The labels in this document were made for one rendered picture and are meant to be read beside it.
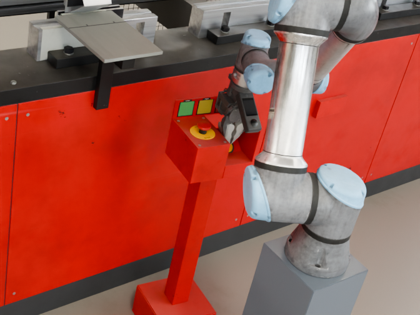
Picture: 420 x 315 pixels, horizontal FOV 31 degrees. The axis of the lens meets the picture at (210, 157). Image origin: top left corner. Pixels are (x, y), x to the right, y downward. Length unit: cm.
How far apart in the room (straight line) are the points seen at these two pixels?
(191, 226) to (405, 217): 143
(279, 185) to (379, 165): 188
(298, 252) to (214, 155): 49
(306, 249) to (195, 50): 88
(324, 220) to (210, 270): 126
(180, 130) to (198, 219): 32
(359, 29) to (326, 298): 61
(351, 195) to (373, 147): 169
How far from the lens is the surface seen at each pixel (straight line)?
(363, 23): 166
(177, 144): 217
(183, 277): 247
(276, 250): 179
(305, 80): 162
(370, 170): 343
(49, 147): 218
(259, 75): 193
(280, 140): 162
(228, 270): 290
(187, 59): 232
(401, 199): 364
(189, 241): 237
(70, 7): 218
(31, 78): 208
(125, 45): 204
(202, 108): 221
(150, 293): 257
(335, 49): 179
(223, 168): 216
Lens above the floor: 187
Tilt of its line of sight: 32 degrees down
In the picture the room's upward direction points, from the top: 13 degrees clockwise
